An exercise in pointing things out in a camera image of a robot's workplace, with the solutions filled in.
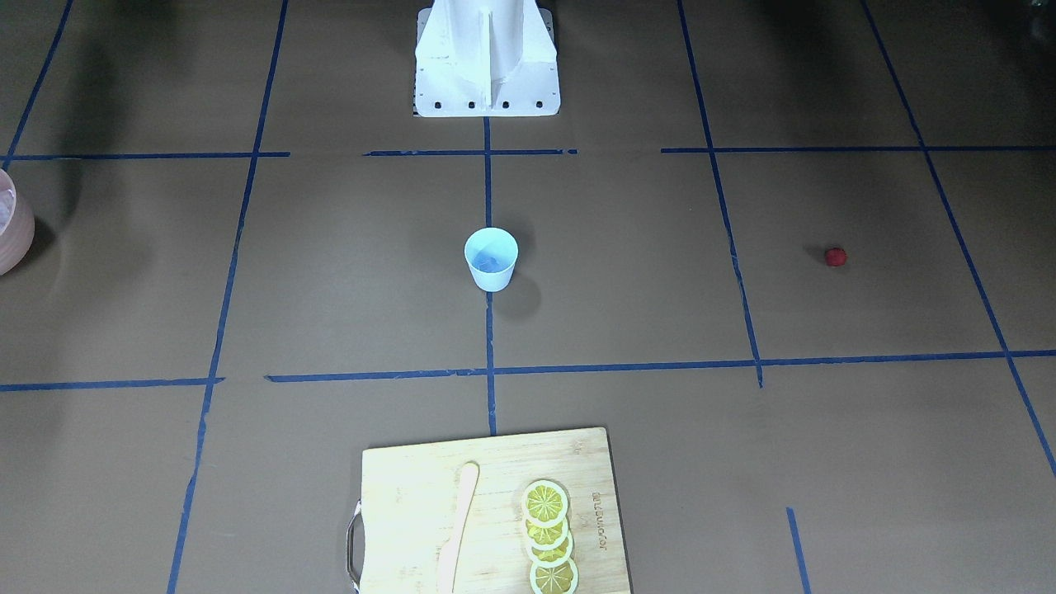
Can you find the pink bowl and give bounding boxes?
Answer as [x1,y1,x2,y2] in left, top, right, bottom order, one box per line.
[1,170,35,275]

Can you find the ice cubes in bowl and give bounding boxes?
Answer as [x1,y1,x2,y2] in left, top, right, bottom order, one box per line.
[0,188,17,234]

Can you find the lemon slice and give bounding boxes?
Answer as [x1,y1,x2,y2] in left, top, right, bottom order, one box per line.
[524,518,569,550]
[521,478,569,530]
[529,559,578,594]
[526,534,574,568]

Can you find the red strawberry on table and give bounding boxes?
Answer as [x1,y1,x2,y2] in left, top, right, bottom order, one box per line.
[823,247,848,267]

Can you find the white camera pole base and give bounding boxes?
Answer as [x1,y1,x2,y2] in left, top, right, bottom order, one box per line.
[412,1,561,118]

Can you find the light blue cup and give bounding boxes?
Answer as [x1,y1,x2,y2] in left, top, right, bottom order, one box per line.
[464,227,518,293]

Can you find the bamboo cutting board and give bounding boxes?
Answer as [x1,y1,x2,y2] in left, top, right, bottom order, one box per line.
[346,427,631,593]

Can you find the yellow plastic knife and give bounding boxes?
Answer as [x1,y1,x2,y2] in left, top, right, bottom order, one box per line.
[436,461,479,593]

